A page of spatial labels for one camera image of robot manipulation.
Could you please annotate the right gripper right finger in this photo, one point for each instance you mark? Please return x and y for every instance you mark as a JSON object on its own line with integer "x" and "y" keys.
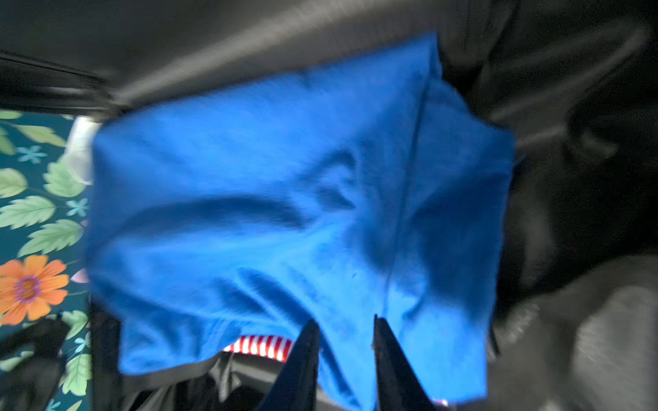
{"x": 398, "y": 388}

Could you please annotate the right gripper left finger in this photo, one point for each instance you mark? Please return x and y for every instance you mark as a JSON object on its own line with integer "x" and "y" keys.
{"x": 296, "y": 386}

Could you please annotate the red white striped shirt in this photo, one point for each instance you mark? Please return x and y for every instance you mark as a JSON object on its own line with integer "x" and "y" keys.
{"x": 270, "y": 347}

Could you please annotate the blue suitcase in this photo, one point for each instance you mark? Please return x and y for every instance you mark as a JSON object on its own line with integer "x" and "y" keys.
{"x": 576, "y": 320}

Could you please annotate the blue t-shirt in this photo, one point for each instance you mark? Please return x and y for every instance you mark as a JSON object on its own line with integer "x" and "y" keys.
{"x": 357, "y": 189}

